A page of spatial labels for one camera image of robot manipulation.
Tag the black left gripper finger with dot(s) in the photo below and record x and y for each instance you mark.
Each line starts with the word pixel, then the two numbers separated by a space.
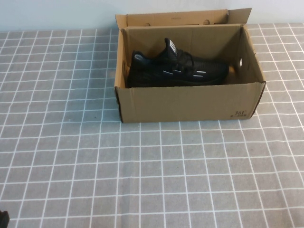
pixel 4 221

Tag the black knit sneaker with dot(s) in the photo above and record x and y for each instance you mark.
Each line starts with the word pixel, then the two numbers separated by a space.
pixel 161 71

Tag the brown cardboard shoe box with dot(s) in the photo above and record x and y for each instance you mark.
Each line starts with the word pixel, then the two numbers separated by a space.
pixel 180 104

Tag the grey white checked tablecloth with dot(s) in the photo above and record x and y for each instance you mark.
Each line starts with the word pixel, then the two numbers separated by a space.
pixel 95 166

